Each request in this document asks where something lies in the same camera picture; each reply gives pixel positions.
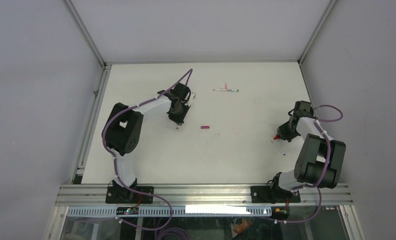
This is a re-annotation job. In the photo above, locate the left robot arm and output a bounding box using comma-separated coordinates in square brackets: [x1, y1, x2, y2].
[102, 83, 196, 203]

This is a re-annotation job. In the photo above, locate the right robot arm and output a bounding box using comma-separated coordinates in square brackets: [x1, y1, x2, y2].
[268, 100, 346, 203]

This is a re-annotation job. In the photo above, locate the white pen black tip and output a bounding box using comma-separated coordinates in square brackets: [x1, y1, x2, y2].
[270, 140, 286, 156]

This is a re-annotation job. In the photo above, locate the black green tipped pen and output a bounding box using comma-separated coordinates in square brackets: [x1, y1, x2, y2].
[213, 89, 239, 92]

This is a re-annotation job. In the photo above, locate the orange object below table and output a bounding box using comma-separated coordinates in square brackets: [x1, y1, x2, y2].
[231, 217, 254, 235]

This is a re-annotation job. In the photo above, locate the small circuit board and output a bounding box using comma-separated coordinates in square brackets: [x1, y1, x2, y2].
[116, 206, 139, 216]

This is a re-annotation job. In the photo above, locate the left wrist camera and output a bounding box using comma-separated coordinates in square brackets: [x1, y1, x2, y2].
[185, 92, 196, 107]

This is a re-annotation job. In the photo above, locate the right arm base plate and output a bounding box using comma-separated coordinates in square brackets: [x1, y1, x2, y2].
[250, 185, 301, 204]

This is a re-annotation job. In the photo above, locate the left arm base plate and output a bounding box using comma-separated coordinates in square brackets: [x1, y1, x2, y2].
[105, 185, 154, 204]

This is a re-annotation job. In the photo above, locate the aluminium frame rail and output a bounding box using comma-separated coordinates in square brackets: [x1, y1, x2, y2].
[55, 183, 354, 206]

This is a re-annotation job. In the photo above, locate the white slotted cable duct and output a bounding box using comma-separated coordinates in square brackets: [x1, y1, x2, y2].
[67, 204, 272, 218]

